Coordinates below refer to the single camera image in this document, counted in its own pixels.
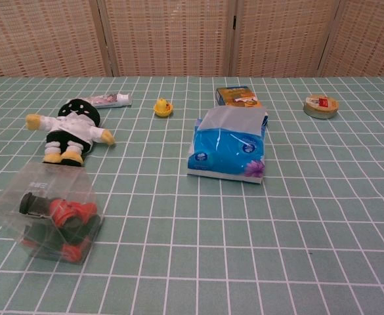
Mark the black screen hinge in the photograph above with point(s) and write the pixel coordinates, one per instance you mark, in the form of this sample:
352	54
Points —
234	21

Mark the toothpaste tube white cap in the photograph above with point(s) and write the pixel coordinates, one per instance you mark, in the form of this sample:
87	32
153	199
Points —
109	99

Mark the orange and blue carton box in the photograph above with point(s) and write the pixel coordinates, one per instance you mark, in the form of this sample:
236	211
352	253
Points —
236	96

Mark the blue plastic tissue pack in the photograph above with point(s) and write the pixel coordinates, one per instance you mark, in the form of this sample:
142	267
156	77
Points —
224	154

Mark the bamboo folding screen panel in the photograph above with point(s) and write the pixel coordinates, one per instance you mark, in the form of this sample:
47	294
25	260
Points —
280	36
365	42
168	36
40	36

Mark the red plastic cylinder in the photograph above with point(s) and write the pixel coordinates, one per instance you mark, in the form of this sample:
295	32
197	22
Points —
72	251
72	213

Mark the round metal tin red label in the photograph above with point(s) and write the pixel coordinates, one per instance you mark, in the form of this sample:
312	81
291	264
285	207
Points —
321	105

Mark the yellow rubber duck toy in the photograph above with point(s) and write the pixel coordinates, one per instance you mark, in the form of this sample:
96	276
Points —
162	107

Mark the black plush doll white shirt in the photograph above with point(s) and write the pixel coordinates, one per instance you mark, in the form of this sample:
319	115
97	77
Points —
72	126

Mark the clear plastic box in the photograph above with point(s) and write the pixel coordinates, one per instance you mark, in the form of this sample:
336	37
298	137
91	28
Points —
44	210

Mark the green white grid tablecloth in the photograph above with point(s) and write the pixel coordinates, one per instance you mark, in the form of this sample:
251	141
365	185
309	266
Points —
277	229

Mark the black plastic cylinder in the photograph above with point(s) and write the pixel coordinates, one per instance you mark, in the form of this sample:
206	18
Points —
34	204

